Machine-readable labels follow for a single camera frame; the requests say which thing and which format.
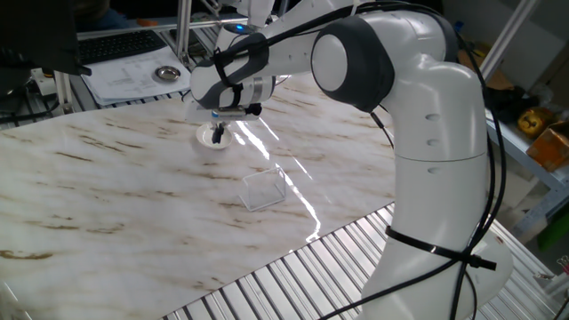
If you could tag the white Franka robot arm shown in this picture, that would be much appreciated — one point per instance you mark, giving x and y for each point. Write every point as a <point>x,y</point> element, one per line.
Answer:
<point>435,133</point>

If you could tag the stack of white papers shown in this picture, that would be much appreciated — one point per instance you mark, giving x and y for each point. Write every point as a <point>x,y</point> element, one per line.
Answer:
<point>124,82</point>

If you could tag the black computer monitor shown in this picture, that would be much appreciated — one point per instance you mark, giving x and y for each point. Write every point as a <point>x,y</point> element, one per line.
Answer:
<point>35,35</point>

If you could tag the aluminium profile post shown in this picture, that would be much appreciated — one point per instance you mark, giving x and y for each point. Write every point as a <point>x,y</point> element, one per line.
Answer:
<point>63,91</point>
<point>183,31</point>

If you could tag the small binder clip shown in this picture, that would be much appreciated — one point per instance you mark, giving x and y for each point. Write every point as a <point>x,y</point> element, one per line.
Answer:
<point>563,263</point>

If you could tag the small orange item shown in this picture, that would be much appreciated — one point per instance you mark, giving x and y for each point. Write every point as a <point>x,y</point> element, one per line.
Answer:
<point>147,22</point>

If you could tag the grey metal shelf frame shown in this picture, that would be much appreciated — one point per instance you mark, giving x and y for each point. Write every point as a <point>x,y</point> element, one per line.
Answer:
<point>542,191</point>

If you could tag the aluminium profile crossbar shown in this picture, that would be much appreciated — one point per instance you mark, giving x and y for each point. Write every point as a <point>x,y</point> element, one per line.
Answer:
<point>133,30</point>

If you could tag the small white floral plate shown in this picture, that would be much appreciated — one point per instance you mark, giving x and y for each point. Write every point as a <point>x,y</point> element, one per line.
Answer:
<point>203,138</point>

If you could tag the black computer keyboard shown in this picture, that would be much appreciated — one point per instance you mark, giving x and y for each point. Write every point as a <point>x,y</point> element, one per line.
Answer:
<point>115,44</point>

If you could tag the yellow round toy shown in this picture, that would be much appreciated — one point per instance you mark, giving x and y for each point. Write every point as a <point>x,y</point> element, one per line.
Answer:
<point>534,122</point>

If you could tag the green plastic item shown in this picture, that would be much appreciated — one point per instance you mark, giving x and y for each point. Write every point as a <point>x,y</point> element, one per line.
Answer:
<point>555,231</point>

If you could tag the marble pattern table mat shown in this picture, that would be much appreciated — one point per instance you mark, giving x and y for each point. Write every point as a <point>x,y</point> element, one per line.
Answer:
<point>133,200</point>

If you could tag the small white plastic box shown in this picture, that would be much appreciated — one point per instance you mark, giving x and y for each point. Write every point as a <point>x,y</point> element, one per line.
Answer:
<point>43,82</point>

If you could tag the clear acrylic goal stand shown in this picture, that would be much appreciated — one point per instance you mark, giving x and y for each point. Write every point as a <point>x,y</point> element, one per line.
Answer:
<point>262,191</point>

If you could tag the orange cardboard box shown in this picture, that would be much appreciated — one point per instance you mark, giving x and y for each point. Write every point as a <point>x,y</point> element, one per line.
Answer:
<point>551,146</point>

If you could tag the slanted aluminium frame strut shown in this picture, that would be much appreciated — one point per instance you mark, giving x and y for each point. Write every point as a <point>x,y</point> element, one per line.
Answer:
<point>511,35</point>

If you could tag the silver wrist camera blue caps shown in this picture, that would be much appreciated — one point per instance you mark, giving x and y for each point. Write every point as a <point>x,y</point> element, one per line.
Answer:
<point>231,112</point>

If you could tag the small round metal dish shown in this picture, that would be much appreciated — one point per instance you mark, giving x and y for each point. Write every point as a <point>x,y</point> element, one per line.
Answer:
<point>167,73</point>

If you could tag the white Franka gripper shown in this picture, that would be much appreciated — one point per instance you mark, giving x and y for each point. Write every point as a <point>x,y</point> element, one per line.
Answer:
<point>197,114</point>

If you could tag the black cloth bundle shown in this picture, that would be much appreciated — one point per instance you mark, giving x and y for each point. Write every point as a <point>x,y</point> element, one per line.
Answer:
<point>511,102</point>

